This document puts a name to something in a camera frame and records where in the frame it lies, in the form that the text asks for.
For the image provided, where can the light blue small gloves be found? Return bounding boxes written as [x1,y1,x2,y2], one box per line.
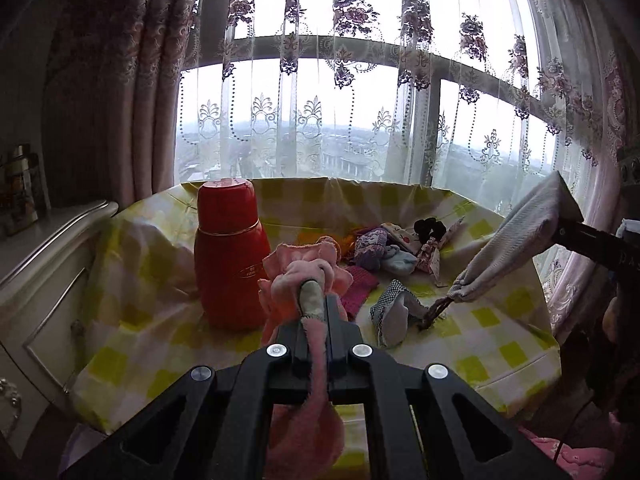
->
[381,245,418,276]

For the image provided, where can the yellow checkered plastic tablecloth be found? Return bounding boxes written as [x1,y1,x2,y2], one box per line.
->
[72,178,561,433]

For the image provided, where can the magenta knitted cloth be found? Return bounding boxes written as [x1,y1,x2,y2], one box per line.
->
[341,266,378,321]

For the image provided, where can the purple knitted glove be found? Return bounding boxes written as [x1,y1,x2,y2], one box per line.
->
[354,226,388,271]

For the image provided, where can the white fruit print pouch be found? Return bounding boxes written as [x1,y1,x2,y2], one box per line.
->
[381,222,422,254]

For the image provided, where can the pink quilted blanket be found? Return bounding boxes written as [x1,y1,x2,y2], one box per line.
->
[518,426,616,479]

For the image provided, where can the cream cabinet with drawers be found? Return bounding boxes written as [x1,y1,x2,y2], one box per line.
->
[1,200,118,456]

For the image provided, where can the orange organza sponge bag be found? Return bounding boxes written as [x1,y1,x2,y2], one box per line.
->
[295,229,357,261]

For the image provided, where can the black velvet scrunchie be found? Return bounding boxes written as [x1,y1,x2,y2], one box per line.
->
[413,217,447,244]

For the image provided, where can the pink fleece cloth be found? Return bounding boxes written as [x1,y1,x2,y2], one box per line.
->
[257,235,356,480]

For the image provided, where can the red thermos bottle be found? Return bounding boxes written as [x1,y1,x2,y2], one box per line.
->
[194,178,271,332]

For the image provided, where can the items on cabinet top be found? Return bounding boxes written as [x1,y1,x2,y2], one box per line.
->
[1,143,48,238]

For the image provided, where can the grey drawstring pouch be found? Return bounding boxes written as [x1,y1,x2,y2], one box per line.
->
[447,171,584,302]

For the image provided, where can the floral pink ribbon scarf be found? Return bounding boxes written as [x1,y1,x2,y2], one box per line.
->
[416,218,464,287]

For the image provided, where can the pink patterned curtain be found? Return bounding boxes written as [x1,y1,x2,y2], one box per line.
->
[41,0,195,208]

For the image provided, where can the checkered black white cloth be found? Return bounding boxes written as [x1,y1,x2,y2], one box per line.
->
[370,280,452,348]

